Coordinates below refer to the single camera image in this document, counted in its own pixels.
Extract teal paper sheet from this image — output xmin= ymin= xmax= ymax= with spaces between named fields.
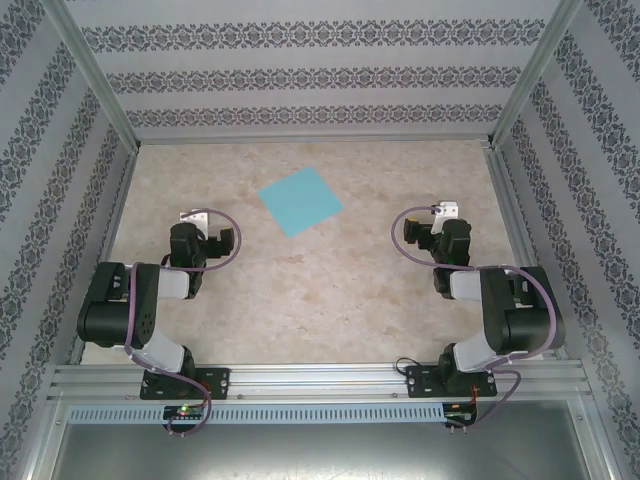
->
xmin=257 ymin=166 xmax=345 ymax=238

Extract grey metal sheet tray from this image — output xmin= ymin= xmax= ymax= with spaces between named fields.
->
xmin=49 ymin=423 xmax=614 ymax=480

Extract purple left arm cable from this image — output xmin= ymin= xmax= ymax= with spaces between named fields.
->
xmin=123 ymin=208 xmax=242 ymax=437

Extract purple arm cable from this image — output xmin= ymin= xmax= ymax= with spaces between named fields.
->
xmin=391 ymin=202 xmax=559 ymax=431
xmin=123 ymin=208 xmax=242 ymax=437

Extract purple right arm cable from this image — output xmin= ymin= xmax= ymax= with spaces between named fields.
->
xmin=391 ymin=202 xmax=559 ymax=431

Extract aluminium table side rail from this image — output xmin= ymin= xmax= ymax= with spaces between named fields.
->
xmin=483 ymin=144 xmax=571 ymax=361
xmin=68 ymin=147 xmax=141 ymax=365

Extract aluminium rear frame bar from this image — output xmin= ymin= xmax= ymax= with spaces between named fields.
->
xmin=133 ymin=132 xmax=494 ymax=147

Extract aluminium frame bar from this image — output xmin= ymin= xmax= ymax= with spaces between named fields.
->
xmin=569 ymin=394 xmax=626 ymax=480
xmin=133 ymin=132 xmax=494 ymax=147
xmin=22 ymin=394 xmax=69 ymax=480

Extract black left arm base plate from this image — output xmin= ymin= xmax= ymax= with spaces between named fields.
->
xmin=139 ymin=367 xmax=232 ymax=401

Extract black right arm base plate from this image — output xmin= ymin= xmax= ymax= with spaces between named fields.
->
xmin=404 ymin=363 xmax=499 ymax=400

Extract aluminium mounting rail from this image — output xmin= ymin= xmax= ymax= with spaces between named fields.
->
xmin=49 ymin=362 xmax=586 ymax=402

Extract grey slotted cable duct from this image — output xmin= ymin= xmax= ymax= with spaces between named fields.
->
xmin=67 ymin=403 xmax=447 ymax=425

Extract aluminium upright frame post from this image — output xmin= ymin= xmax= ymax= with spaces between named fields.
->
xmin=487 ymin=0 xmax=585 ymax=150
xmin=44 ymin=0 xmax=142 ymax=154

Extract aluminium lower frame bar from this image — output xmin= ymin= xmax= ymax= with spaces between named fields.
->
xmin=22 ymin=394 xmax=69 ymax=480
xmin=569 ymin=394 xmax=626 ymax=480

